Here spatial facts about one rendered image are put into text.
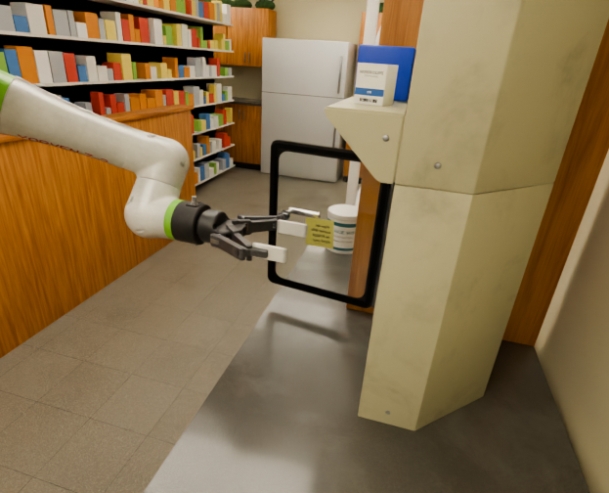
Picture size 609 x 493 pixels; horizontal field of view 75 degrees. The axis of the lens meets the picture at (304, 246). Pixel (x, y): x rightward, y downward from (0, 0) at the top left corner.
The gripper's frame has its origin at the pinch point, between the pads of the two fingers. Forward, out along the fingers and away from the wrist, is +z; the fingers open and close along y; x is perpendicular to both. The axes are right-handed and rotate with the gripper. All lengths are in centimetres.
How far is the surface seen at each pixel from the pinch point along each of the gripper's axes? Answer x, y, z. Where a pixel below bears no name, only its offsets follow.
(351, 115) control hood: -27.8, -13.9, 12.1
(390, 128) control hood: -26.6, -13.8, 17.8
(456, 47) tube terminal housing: -37.2, -13.6, 24.4
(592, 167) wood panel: -18, 24, 57
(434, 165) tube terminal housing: -22.3, -13.6, 24.6
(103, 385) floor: 123, 48, -112
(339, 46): -52, 471, -102
